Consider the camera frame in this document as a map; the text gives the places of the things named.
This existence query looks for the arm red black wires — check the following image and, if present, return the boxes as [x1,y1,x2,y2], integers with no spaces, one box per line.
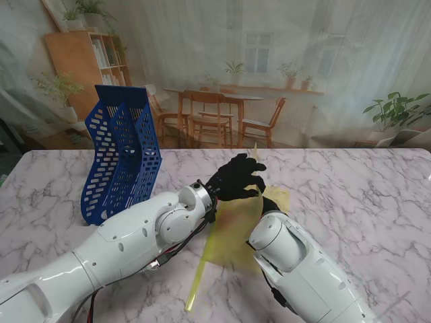
[72,292,102,323]
[265,268,297,314]

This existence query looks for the printed room scene backdrop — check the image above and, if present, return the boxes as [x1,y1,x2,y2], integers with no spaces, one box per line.
[0,0,431,151]

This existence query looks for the black left camera cable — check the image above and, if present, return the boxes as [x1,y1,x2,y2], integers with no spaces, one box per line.
[147,220,216,268]

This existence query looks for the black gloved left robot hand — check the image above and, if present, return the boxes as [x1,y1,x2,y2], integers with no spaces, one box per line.
[205,153,267,203]

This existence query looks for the blue perforated file rack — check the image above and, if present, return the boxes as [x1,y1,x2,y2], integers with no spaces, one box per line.
[79,84,163,226]

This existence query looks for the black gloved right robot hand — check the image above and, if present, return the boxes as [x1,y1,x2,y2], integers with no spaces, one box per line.
[261,196,284,216]

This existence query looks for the right arm red black wires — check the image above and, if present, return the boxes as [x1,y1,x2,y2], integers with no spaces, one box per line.
[265,268,297,314]

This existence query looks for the yellow-green translucent file folder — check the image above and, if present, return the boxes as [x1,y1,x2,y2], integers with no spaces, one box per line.
[201,143,291,270]

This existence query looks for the left arm red black wires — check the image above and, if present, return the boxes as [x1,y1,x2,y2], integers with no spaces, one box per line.
[72,292,102,323]

